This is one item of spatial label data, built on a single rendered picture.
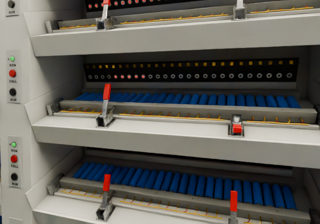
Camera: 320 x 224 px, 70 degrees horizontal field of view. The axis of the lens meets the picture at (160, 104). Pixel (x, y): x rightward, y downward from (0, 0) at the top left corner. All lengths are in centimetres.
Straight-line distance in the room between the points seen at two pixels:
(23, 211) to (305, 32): 69
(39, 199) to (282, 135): 55
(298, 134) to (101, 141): 37
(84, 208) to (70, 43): 37
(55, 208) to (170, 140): 33
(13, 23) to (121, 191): 46
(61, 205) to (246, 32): 55
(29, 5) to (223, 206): 60
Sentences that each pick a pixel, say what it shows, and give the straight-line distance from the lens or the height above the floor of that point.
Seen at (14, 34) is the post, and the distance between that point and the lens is 64.
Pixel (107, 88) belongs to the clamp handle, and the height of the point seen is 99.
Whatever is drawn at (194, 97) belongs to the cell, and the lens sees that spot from 54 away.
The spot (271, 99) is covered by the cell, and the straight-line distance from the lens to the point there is 54.
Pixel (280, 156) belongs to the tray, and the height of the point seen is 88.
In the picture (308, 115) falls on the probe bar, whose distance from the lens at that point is 49.
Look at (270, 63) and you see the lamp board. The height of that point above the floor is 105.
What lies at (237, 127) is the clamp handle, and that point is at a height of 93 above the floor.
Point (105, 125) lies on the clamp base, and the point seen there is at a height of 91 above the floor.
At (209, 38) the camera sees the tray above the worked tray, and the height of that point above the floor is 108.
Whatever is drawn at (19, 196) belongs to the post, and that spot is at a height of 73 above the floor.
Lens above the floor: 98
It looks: 3 degrees down
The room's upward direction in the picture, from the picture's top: 1 degrees clockwise
